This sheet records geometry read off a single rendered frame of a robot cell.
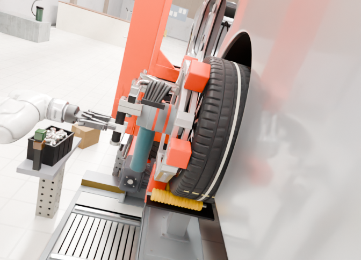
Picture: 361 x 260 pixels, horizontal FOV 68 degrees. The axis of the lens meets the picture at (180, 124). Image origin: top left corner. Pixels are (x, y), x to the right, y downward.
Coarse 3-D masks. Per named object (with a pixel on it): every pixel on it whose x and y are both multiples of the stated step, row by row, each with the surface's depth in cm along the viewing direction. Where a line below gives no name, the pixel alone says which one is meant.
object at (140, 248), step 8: (144, 208) 167; (144, 216) 164; (144, 224) 158; (144, 232) 152; (200, 232) 162; (144, 240) 147; (200, 240) 156; (136, 248) 146; (144, 248) 142; (136, 256) 134
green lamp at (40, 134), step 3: (39, 129) 121; (42, 129) 122; (36, 132) 119; (39, 132) 119; (42, 132) 120; (45, 132) 121; (36, 135) 120; (39, 135) 120; (42, 135) 120; (45, 135) 122; (36, 138) 120; (39, 138) 120; (42, 138) 120
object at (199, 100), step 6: (198, 96) 134; (198, 102) 125; (186, 108) 149; (198, 108) 119; (198, 114) 120; (192, 126) 134; (192, 132) 118; (180, 138) 149; (192, 138) 116; (180, 168) 128
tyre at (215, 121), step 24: (216, 72) 102; (240, 72) 107; (216, 96) 97; (240, 96) 99; (216, 120) 96; (240, 120) 97; (192, 144) 99; (216, 144) 95; (192, 168) 98; (216, 168) 98; (192, 192) 107
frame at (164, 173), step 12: (180, 72) 133; (180, 96) 103; (192, 96) 102; (180, 108) 98; (192, 108) 100; (180, 120) 97; (192, 120) 98; (168, 144) 103; (156, 156) 144; (156, 168) 128; (168, 168) 104; (156, 180) 124; (168, 180) 120
